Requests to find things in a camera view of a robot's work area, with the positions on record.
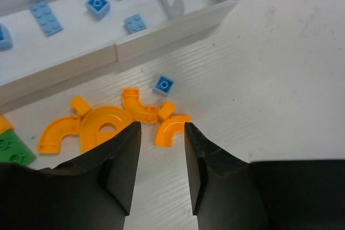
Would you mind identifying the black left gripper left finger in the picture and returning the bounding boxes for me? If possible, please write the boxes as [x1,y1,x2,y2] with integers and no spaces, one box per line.
[1,122,142,229]

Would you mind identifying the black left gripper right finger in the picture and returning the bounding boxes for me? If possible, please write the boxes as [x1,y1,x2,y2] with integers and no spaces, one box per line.
[184,123,344,229]

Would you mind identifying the orange curved lego quarter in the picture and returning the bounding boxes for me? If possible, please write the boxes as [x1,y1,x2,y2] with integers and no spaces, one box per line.
[154,115,191,148]

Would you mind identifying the green lego brick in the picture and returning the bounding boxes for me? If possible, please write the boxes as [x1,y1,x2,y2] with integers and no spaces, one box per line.
[0,130,36,166]

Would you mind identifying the orange curved lego elbow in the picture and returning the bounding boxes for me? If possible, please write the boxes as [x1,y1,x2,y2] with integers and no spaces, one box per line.
[122,88,176,123]

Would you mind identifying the yellow green lego stack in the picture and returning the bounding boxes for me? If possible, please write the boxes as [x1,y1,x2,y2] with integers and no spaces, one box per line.
[0,114,14,134]

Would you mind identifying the orange round arch lego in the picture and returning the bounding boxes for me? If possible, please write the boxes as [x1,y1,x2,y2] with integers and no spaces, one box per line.
[79,105,134,153]

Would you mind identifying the orange curved lego piece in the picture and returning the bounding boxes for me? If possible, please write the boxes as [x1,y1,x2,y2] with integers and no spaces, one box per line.
[37,96,92,154]

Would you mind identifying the light blue hollow lego brick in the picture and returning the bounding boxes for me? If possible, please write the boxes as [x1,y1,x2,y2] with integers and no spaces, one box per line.
[153,75,175,96]

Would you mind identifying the white divided sorting tray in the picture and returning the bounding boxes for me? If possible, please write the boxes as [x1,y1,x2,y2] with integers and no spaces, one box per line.
[1,0,239,104]

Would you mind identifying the light blue square lego brick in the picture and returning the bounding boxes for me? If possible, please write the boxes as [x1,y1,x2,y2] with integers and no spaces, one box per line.
[124,13,147,34]

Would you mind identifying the light blue long lego brick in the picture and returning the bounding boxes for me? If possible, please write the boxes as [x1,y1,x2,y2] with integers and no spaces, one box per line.
[30,0,63,37]

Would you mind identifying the light blue lego pieces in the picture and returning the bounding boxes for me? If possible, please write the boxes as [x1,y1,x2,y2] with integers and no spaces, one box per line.
[0,0,134,52]

